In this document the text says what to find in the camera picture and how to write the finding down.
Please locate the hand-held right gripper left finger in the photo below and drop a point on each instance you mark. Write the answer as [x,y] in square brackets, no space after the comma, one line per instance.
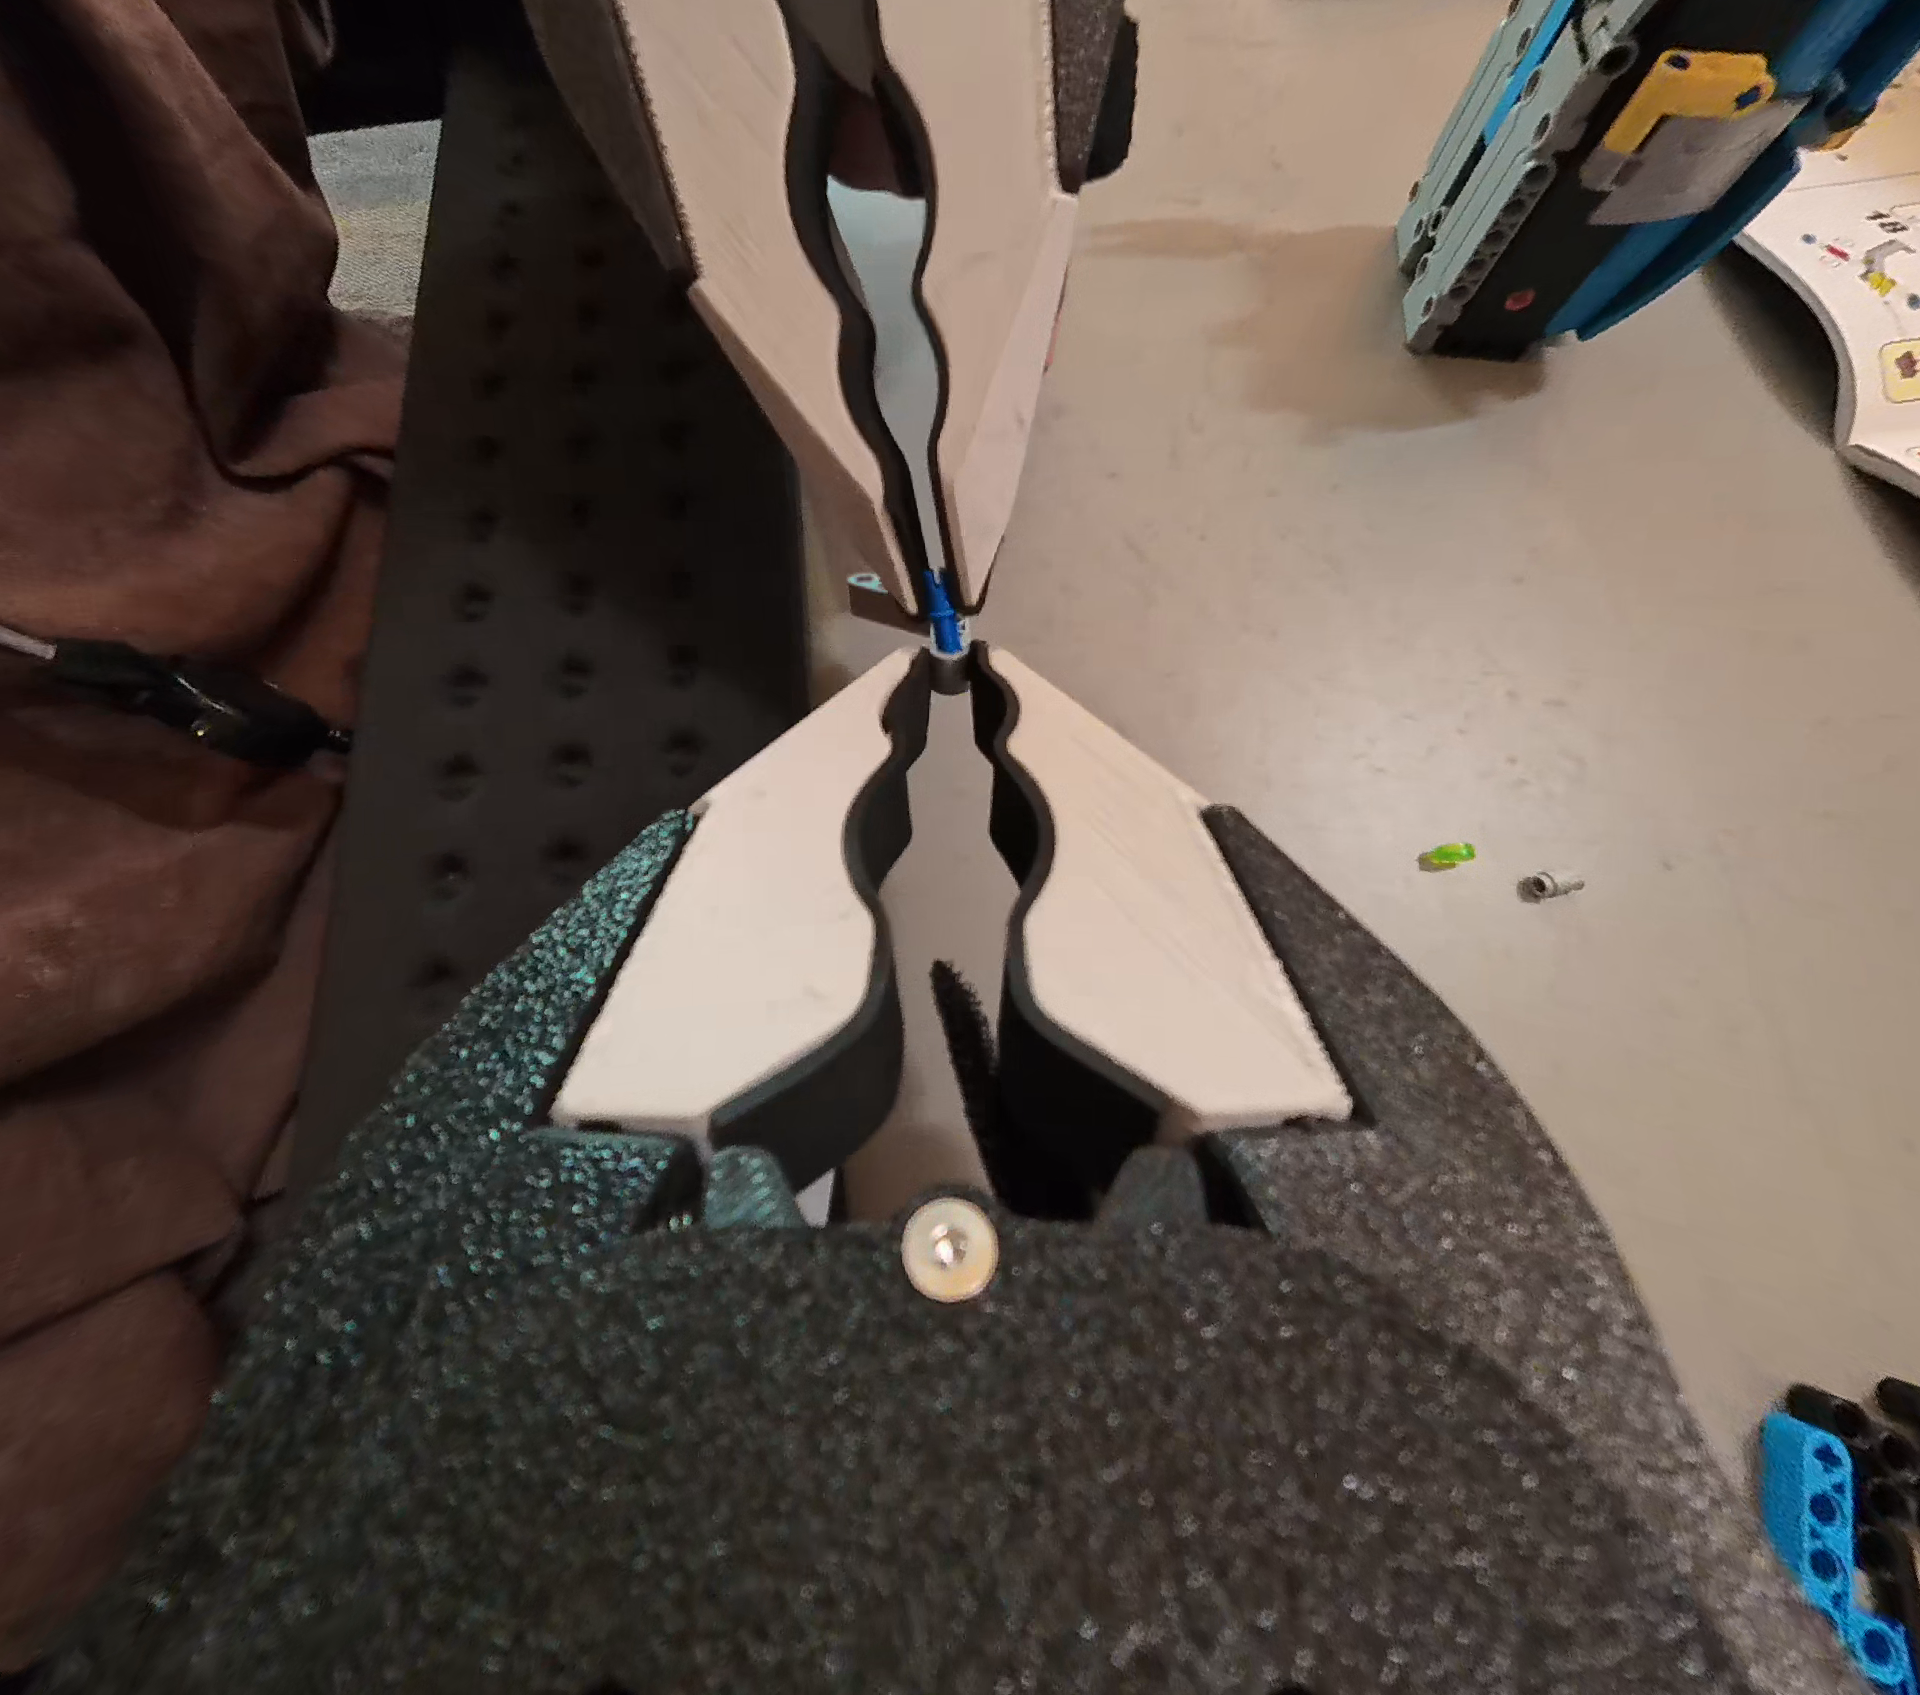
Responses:
[735,946]

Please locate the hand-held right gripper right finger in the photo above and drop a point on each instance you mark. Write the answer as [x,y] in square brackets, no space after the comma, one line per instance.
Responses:
[1155,946]

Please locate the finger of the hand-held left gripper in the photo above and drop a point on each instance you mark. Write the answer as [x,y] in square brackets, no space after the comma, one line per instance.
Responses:
[735,165]
[990,151]

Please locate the grey angled beam piece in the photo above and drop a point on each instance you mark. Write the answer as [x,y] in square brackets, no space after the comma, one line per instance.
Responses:
[951,672]

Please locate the small grey pin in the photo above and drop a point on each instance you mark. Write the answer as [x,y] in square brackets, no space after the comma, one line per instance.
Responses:
[1545,886]

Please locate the small blue pin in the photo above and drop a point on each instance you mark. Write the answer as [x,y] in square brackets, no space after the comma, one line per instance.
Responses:
[943,608]

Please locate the blue grey brick robot model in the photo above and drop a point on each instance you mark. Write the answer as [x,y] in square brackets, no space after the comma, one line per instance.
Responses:
[1621,151]

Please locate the pile of small brick pieces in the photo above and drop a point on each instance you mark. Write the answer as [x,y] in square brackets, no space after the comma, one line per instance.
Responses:
[1823,1500]

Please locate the grey desk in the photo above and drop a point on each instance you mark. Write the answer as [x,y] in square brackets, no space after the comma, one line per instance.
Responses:
[1351,600]

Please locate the green transparent stud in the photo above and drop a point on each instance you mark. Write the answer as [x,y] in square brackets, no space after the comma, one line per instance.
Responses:
[1449,856]

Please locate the open instruction booklet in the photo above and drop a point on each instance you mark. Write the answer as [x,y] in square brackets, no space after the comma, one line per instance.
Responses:
[1874,374]

